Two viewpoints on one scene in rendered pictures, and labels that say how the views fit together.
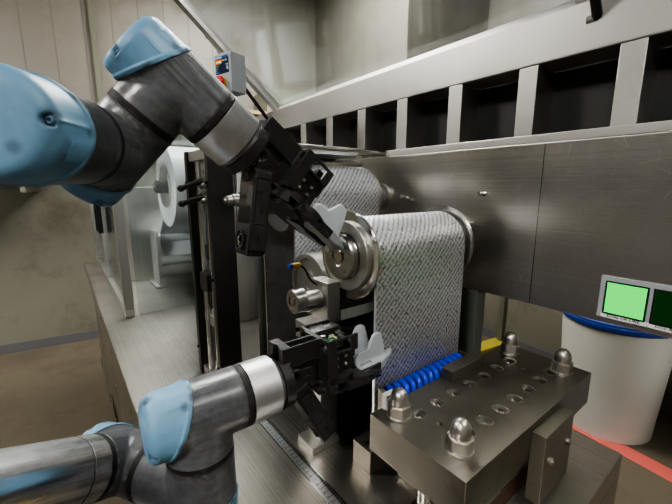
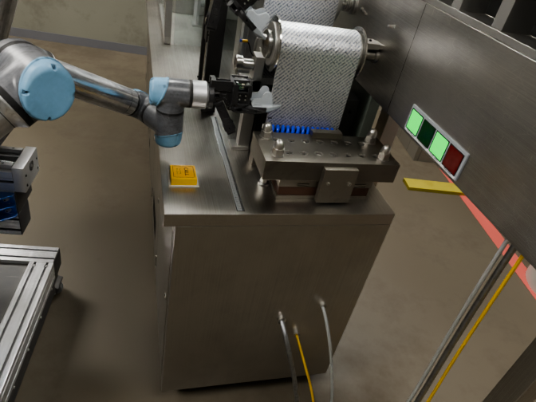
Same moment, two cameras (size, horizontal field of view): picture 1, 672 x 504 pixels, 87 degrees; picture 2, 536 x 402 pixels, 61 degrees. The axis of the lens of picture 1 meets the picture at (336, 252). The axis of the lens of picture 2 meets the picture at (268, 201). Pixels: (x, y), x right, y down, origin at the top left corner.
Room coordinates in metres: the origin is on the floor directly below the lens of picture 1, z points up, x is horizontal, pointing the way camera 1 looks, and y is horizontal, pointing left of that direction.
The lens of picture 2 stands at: (-0.62, -0.47, 1.62)
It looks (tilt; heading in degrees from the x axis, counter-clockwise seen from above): 35 degrees down; 17
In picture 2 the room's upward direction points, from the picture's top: 13 degrees clockwise
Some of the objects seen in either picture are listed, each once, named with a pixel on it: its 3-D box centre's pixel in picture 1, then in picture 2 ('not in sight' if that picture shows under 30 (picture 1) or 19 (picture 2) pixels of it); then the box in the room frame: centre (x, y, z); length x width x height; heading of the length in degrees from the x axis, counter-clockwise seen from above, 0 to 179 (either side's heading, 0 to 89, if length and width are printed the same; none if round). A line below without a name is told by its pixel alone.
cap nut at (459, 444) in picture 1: (460, 434); (278, 147); (0.40, -0.16, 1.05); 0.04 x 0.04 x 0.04
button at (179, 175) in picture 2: not in sight; (183, 175); (0.31, 0.07, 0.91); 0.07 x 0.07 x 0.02; 38
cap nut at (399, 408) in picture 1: (399, 401); (266, 129); (0.47, -0.09, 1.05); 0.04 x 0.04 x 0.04
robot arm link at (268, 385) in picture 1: (259, 386); (199, 93); (0.42, 0.10, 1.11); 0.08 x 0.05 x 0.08; 38
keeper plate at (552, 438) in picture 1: (551, 454); (336, 185); (0.47, -0.33, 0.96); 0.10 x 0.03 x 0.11; 128
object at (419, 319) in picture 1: (421, 326); (309, 101); (0.61, -0.15, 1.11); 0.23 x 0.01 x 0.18; 128
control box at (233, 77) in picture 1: (227, 74); not in sight; (1.03, 0.29, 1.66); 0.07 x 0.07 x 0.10; 54
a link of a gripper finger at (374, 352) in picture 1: (375, 349); (267, 100); (0.51, -0.06, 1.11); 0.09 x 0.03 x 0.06; 127
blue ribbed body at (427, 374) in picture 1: (428, 376); (303, 132); (0.59, -0.17, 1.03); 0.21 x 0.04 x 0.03; 128
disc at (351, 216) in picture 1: (348, 255); (273, 44); (0.58, -0.02, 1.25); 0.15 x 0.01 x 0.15; 38
